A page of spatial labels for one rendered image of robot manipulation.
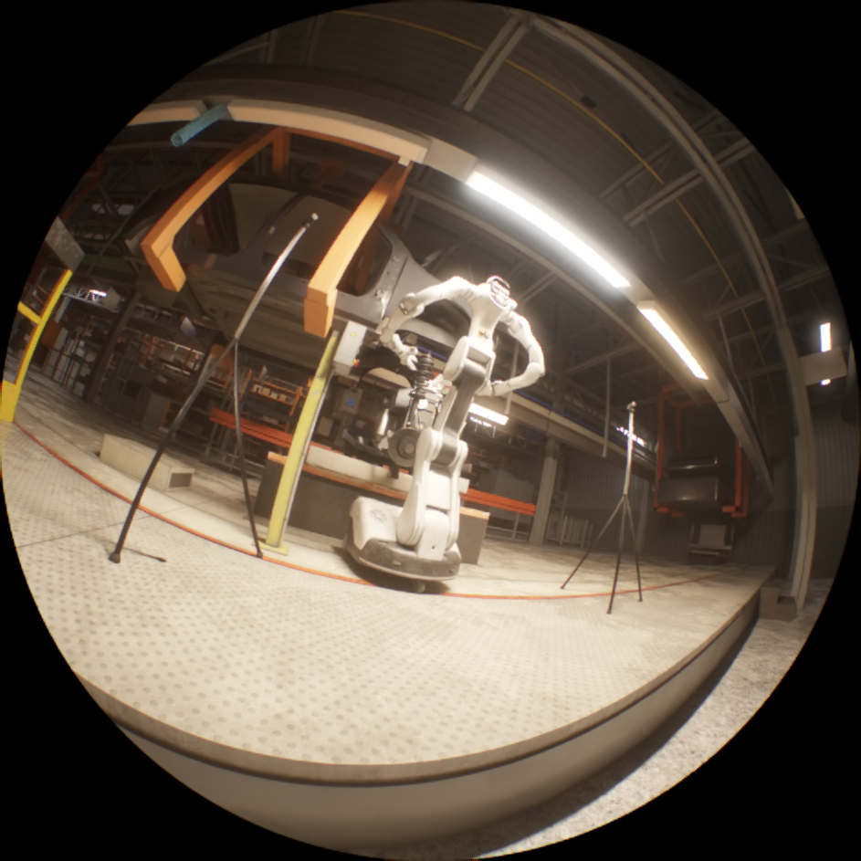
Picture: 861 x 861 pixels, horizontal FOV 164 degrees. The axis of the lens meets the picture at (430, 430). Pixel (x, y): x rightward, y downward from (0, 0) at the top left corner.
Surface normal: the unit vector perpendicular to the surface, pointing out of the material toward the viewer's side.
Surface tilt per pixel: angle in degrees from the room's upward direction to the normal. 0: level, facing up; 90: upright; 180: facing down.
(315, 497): 90
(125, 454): 90
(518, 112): 180
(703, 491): 90
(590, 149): 180
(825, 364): 90
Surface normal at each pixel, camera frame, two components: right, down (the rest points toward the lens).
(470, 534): 0.36, -0.14
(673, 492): -0.90, -0.31
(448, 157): -0.24, 0.94
